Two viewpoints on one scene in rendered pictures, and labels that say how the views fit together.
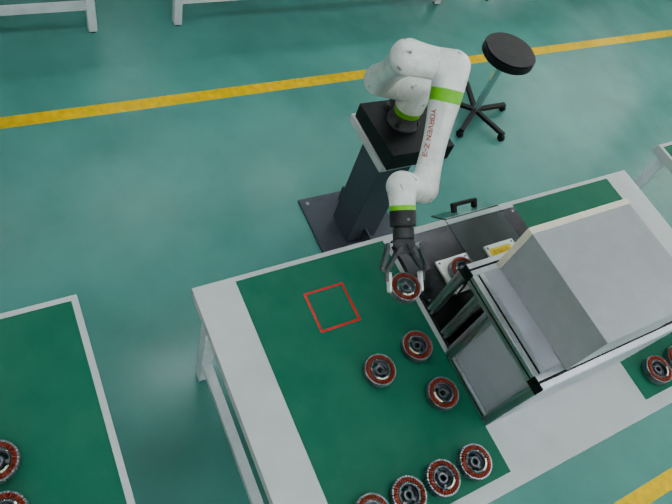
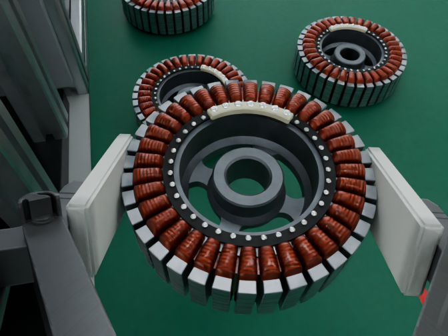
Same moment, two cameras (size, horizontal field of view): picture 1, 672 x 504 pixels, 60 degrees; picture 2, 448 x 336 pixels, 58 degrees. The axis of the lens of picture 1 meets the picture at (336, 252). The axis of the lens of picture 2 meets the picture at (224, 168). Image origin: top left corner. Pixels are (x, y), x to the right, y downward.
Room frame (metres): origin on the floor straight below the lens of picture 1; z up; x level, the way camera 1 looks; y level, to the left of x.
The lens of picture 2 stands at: (1.25, -0.22, 1.06)
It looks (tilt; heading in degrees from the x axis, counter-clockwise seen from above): 55 degrees down; 213
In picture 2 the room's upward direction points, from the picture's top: 2 degrees clockwise
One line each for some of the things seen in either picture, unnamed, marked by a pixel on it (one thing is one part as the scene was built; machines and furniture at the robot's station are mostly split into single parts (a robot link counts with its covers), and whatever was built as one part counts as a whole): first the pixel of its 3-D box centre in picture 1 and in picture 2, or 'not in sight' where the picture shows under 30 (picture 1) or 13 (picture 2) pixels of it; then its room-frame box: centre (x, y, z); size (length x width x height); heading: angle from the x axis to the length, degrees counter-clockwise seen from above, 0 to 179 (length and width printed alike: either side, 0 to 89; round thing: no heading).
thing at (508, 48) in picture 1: (492, 84); not in sight; (3.35, -0.47, 0.28); 0.54 x 0.49 x 0.56; 46
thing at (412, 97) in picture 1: (412, 93); not in sight; (2.02, -0.01, 0.98); 0.16 x 0.13 x 0.19; 108
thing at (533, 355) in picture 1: (576, 297); not in sight; (1.28, -0.79, 1.09); 0.68 x 0.44 x 0.05; 136
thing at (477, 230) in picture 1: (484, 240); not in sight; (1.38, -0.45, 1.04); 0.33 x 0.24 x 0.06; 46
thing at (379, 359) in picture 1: (379, 370); (348, 59); (0.89, -0.30, 0.77); 0.11 x 0.11 x 0.04
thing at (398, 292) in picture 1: (404, 288); (247, 184); (1.16, -0.27, 0.89); 0.11 x 0.11 x 0.04
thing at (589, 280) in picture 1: (597, 280); not in sight; (1.27, -0.78, 1.22); 0.44 x 0.39 x 0.20; 136
